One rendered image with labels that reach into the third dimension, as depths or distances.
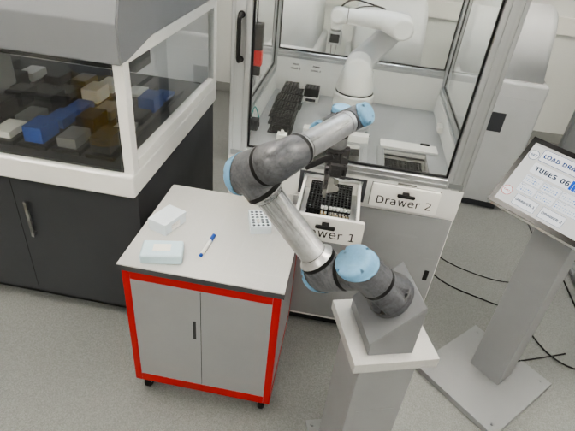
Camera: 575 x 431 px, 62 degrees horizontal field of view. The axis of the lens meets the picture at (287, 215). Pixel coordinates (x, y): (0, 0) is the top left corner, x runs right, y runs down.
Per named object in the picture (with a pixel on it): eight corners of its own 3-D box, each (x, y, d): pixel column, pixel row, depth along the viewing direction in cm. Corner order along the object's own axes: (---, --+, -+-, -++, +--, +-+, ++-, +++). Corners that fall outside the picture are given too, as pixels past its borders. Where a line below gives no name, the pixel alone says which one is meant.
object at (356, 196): (356, 241, 183) (358, 228, 180) (291, 230, 185) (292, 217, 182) (359, 189, 216) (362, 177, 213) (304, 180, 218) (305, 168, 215)
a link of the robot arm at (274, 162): (274, 140, 116) (368, 91, 149) (245, 151, 123) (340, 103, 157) (293, 183, 118) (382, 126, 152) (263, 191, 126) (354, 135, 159)
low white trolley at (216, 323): (269, 419, 209) (284, 294, 166) (134, 392, 214) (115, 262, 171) (290, 322, 257) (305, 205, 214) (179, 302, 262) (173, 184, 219)
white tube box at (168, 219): (165, 236, 187) (164, 226, 184) (148, 228, 190) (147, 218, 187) (186, 221, 196) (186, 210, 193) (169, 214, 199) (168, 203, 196)
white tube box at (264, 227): (270, 233, 194) (271, 226, 192) (250, 234, 193) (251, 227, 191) (267, 216, 204) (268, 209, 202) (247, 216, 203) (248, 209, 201)
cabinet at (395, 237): (412, 343, 253) (457, 221, 208) (224, 308, 261) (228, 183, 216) (405, 238, 331) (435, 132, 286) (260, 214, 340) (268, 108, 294)
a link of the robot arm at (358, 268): (388, 298, 137) (362, 274, 130) (351, 299, 147) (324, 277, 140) (396, 262, 143) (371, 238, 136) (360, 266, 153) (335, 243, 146)
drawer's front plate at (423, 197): (435, 215, 206) (441, 194, 200) (368, 204, 209) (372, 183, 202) (434, 213, 208) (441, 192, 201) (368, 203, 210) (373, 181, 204)
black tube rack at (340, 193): (347, 227, 190) (350, 214, 186) (304, 220, 191) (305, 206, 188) (350, 198, 208) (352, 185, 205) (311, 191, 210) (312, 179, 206)
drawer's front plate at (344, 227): (359, 247, 183) (364, 224, 176) (286, 235, 185) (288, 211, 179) (359, 245, 184) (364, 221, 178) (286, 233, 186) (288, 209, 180)
